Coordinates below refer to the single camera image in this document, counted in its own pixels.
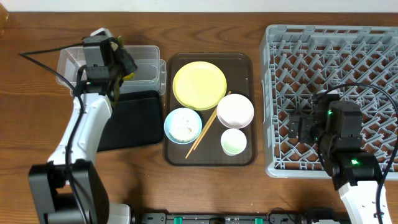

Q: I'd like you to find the pink bowl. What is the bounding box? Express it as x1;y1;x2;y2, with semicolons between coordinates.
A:
216;93;254;129

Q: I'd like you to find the light blue bowl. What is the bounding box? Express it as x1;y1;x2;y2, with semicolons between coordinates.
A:
164;108;202;144

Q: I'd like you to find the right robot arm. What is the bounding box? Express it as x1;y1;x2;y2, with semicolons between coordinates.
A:
288;91;392;223

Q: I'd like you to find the clear plastic bin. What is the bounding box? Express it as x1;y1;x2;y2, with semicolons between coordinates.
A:
57;45;167;95

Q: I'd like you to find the yellow plate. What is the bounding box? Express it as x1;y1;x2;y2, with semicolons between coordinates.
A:
172;61;227;111

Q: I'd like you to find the snack wrapper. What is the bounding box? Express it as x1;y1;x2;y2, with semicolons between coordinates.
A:
123;73;134;81

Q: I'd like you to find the rice food waste pile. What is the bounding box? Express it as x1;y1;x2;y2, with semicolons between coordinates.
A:
169;110;199;143

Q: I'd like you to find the dark brown serving tray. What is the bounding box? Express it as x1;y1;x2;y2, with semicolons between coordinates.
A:
163;53;256;166

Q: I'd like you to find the white green cup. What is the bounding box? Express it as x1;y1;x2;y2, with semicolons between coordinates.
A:
220;129;247;156

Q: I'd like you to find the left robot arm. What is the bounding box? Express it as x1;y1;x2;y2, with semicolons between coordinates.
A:
28;29;137;223

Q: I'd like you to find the black plastic bin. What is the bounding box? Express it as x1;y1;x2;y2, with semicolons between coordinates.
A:
98;90;163;152

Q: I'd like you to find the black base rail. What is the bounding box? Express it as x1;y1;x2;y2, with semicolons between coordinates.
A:
136;210;351;224

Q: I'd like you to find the grey dishwasher rack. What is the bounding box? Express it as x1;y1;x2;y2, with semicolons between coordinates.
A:
259;25;397;180

